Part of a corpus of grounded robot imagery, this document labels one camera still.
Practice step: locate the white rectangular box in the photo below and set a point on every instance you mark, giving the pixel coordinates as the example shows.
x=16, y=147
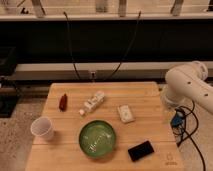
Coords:
x=125, y=114

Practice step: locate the dark red chili pepper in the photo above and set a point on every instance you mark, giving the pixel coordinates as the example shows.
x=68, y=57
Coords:
x=63, y=103

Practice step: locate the black smartphone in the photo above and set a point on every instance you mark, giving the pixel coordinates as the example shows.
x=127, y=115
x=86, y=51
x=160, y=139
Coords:
x=140, y=151

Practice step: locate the white plastic cup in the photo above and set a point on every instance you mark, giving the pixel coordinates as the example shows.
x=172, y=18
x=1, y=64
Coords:
x=42, y=127

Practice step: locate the blue connector box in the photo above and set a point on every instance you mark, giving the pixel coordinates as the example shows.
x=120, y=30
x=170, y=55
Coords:
x=177, y=119

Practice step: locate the clear plastic bottle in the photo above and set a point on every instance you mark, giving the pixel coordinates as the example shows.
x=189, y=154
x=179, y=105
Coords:
x=92, y=103

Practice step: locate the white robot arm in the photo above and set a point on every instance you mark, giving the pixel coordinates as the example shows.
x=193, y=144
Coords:
x=188, y=81

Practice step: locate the green ceramic bowl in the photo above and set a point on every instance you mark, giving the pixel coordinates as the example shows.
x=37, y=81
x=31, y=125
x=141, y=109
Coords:
x=97, y=139

